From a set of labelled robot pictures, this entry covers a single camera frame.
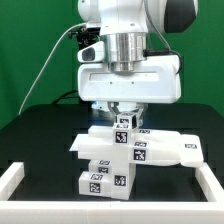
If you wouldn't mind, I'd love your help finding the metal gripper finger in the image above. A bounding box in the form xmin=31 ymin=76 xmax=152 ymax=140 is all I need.
xmin=137 ymin=103 xmax=148 ymax=125
xmin=107 ymin=102 xmax=120 ymax=118

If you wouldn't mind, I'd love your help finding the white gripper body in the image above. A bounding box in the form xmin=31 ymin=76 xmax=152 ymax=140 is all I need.
xmin=78 ymin=55 xmax=181 ymax=103

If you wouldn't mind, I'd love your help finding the white tagged cube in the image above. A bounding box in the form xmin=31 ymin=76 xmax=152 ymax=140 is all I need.
xmin=116 ymin=112 xmax=137 ymax=129
xmin=113 ymin=123 xmax=131 ymax=145

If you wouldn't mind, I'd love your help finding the white chair back frame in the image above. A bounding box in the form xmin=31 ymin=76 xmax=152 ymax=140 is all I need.
xmin=78 ymin=126 xmax=204 ymax=167

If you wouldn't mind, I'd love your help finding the white chair seat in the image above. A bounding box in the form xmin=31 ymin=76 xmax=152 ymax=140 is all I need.
xmin=111 ymin=163 xmax=136 ymax=200

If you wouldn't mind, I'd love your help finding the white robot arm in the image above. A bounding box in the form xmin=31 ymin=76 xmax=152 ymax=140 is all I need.
xmin=78 ymin=0 xmax=198 ymax=124

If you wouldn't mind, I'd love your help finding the white U-shaped fence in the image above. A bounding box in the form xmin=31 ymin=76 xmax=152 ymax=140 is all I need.
xmin=0 ymin=162 xmax=224 ymax=224

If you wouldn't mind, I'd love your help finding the black base cable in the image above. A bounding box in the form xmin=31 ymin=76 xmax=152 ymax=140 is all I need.
xmin=52 ymin=91 xmax=80 ymax=105

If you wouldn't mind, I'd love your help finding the white marker base plate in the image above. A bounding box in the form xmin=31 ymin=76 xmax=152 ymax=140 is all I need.
xmin=69 ymin=134 xmax=84 ymax=152

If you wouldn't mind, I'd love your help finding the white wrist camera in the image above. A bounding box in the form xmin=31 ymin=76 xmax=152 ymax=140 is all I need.
xmin=77 ymin=41 xmax=105 ymax=63

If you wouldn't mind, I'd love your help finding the black camera stand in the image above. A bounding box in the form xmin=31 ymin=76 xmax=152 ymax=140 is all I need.
xmin=68 ymin=27 xmax=100 ymax=47

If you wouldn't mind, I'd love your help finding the white rear camera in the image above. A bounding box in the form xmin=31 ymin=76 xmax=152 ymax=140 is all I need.
xmin=86 ymin=21 xmax=101 ymax=33

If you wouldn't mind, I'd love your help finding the white camera cable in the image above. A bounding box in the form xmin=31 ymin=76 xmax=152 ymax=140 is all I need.
xmin=18 ymin=22 xmax=87 ymax=116

